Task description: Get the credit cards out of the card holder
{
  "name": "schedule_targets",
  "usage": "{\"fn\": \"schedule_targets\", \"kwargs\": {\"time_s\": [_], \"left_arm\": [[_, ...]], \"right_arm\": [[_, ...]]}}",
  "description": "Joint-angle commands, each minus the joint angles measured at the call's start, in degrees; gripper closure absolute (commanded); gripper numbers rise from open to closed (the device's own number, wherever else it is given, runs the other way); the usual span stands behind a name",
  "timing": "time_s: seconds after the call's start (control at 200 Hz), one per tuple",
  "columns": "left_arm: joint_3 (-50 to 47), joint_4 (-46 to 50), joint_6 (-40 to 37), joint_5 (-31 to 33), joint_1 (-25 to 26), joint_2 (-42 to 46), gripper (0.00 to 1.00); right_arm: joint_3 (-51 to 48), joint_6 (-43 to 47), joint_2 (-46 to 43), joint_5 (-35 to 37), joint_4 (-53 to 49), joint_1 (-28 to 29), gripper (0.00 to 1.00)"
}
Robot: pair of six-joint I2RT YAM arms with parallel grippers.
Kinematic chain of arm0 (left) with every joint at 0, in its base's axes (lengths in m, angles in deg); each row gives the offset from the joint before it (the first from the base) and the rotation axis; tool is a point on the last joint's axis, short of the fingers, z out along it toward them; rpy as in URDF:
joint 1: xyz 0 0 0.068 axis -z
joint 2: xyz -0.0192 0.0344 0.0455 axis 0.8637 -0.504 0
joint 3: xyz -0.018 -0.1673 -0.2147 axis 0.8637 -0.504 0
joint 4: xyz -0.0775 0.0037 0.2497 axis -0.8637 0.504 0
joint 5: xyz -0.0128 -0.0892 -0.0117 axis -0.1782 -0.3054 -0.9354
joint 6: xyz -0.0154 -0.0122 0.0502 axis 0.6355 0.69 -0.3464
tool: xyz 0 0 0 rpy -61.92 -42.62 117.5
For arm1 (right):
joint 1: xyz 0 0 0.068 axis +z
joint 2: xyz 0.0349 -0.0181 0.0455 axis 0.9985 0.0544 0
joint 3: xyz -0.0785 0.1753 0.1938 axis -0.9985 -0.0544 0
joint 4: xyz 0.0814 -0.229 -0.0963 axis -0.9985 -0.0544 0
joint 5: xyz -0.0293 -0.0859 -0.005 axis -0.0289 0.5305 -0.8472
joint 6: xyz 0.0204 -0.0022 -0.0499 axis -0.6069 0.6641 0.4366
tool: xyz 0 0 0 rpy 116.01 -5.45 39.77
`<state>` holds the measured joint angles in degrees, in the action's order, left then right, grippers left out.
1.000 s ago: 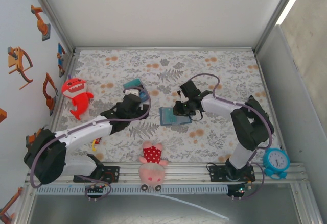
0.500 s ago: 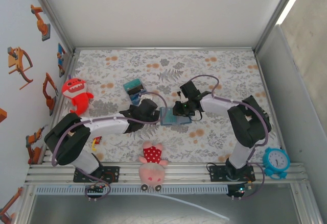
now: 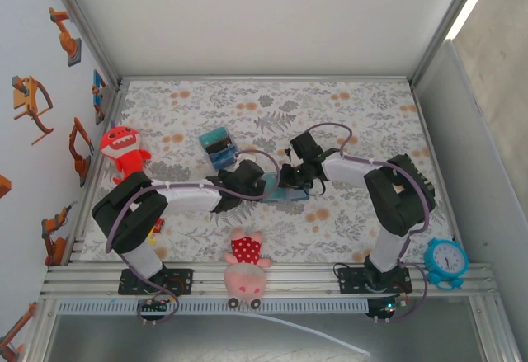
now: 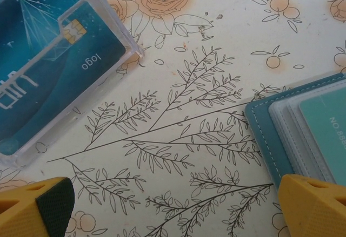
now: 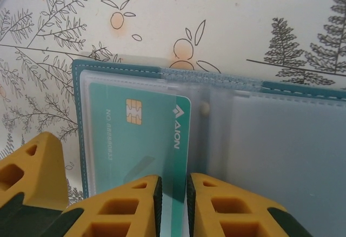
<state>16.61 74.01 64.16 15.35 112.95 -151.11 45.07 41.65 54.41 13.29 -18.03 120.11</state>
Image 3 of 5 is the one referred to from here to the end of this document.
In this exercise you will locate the blue box with black insert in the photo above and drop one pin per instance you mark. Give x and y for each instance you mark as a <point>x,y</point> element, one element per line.
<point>236,151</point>

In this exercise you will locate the blue card holder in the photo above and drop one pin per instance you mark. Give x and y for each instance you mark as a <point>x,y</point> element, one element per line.
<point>272,191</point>

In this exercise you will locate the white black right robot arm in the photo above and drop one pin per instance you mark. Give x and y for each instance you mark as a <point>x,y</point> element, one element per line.
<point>350,170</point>

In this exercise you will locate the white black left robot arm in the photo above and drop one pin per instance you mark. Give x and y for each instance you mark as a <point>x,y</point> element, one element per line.
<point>185,197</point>

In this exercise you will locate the blue logo credit card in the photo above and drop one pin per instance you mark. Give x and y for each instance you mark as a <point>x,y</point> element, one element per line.
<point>224,158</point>

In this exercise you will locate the dark VIP credit card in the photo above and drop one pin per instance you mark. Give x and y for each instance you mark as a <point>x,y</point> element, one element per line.
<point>218,147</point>

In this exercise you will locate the teal credit card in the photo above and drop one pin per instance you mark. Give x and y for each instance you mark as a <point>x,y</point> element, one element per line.
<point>213,136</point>

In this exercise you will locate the floral table mat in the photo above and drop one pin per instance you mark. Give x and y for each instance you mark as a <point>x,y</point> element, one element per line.
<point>247,98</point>

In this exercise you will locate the red yellow toy car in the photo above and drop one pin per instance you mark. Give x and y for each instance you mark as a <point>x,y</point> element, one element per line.
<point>158,224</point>

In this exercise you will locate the pink pig plush toy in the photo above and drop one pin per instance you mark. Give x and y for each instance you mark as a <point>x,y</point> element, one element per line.
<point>245,279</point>

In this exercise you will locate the red shark plush toy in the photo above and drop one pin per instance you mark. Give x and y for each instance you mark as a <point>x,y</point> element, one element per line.
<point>121,147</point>

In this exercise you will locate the blue alarm clock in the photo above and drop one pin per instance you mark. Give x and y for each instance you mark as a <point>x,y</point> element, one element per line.
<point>447,259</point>

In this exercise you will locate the thin white plastic strip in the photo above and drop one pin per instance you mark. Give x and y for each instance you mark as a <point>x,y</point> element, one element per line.
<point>365,351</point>

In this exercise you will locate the aluminium back rail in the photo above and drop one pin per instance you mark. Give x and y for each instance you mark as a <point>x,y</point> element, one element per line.
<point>264,78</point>

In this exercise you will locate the aluminium front rail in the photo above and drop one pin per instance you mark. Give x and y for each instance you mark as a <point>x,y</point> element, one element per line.
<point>305,279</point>

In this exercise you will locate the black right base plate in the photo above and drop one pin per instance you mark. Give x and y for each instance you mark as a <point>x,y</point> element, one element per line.
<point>348,279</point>

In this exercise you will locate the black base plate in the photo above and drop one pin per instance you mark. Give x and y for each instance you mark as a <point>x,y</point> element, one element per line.
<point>348,279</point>
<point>183,279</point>

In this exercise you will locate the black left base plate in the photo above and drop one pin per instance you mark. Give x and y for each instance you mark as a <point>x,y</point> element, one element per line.
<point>183,279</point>

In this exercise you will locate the aluminium side rail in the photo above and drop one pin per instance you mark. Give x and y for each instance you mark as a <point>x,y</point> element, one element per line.
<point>116,102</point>

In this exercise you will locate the blue orange wall sticker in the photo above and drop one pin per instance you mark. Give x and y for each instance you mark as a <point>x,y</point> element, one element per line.
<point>98,90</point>

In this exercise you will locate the aluminium frame post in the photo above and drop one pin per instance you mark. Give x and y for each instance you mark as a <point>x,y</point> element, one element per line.
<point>82,20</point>
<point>450,20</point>

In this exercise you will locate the orange gripper wall sticker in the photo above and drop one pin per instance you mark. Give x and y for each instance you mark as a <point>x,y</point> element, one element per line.
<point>22,100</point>

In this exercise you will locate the orange block wall sticker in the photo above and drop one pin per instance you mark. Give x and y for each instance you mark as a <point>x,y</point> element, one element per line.
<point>4,184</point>

